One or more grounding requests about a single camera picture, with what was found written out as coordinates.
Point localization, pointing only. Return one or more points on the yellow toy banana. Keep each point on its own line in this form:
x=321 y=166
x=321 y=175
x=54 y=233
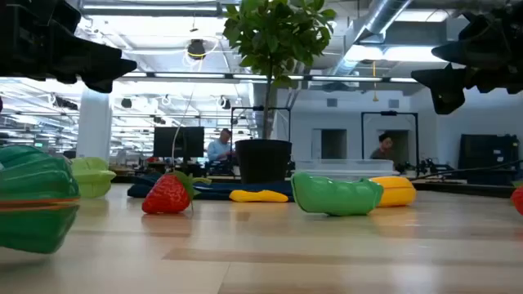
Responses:
x=398 y=192

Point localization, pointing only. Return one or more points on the white building column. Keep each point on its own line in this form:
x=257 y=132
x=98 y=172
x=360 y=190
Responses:
x=94 y=134

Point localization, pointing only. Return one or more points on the red toy strawberry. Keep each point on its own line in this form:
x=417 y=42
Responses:
x=165 y=196

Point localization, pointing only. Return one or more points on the yellow toy corn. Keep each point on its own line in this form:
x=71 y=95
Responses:
x=257 y=196

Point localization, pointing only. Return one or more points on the black computer monitor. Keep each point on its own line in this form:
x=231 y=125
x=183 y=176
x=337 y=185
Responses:
x=177 y=142

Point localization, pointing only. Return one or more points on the dark blue folded cloth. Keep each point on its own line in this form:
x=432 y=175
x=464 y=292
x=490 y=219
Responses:
x=216 y=190

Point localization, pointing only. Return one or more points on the green leafy small tree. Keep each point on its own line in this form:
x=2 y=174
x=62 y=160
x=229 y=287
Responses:
x=278 y=36

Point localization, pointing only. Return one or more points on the silver ventilation duct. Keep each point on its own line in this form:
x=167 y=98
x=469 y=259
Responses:
x=384 y=16

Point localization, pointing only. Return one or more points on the red toy tomato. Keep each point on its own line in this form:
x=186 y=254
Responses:
x=519 y=200

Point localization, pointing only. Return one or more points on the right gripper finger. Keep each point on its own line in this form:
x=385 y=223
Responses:
x=445 y=85
x=478 y=49

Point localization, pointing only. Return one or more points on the long light strip bar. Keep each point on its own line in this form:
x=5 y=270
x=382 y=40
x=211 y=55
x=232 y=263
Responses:
x=188 y=75

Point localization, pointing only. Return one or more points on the black plant pot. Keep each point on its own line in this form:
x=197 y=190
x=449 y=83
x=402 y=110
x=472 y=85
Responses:
x=263 y=161

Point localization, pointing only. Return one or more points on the clear plastic container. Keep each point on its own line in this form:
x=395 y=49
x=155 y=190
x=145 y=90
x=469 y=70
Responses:
x=343 y=167

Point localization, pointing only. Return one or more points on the black ceiling device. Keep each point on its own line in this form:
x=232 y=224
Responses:
x=196 y=49
x=126 y=103
x=225 y=103

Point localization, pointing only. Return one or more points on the black metal frame stand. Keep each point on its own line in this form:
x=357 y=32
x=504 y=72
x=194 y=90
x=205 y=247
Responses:
x=388 y=113

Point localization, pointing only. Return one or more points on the black background robot arm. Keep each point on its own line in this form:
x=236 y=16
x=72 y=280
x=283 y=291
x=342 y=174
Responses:
x=429 y=166

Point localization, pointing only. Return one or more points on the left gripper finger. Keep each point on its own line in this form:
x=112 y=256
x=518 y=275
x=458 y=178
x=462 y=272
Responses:
x=101 y=86
x=94 y=61

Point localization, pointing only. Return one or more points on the green ridged toy vegetable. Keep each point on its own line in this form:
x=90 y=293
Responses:
x=92 y=177

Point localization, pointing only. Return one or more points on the black equipment cabinet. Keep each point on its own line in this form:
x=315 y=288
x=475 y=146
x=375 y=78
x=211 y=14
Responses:
x=486 y=157

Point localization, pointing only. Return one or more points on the person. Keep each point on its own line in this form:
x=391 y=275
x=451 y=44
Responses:
x=218 y=149
x=384 y=152

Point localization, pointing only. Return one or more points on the large green toy pepper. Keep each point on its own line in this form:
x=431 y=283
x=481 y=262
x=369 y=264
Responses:
x=37 y=183

